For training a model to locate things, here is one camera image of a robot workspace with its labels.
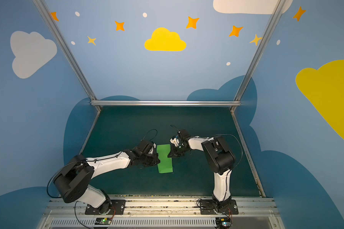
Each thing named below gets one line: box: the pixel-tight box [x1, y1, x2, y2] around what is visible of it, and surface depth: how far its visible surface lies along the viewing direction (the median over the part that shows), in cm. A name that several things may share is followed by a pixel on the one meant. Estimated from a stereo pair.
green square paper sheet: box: [156, 144, 173, 174], surface depth 92 cm
